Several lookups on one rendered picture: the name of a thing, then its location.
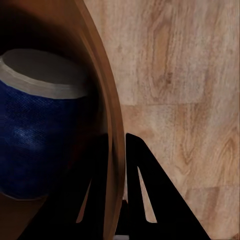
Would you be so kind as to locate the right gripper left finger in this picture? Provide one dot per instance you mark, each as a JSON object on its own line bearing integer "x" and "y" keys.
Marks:
{"x": 56, "y": 218}

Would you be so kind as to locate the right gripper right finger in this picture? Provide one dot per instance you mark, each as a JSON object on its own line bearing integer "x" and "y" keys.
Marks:
{"x": 175, "y": 220}

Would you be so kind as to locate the can of soda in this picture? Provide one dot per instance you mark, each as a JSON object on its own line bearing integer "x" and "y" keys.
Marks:
{"x": 44, "y": 98}

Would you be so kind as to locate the trash can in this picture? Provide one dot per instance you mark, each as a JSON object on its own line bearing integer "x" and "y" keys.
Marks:
{"x": 66, "y": 28}

